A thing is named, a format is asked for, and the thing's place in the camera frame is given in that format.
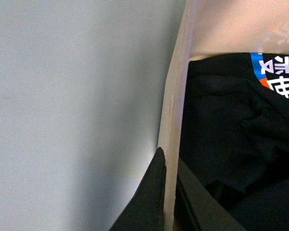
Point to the black printed t-shirt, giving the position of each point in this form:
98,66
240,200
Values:
235,135

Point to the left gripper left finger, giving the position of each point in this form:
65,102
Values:
145,211

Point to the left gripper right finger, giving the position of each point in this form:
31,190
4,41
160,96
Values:
196,209

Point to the beige plastic laundry hamper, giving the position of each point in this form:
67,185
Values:
211,28

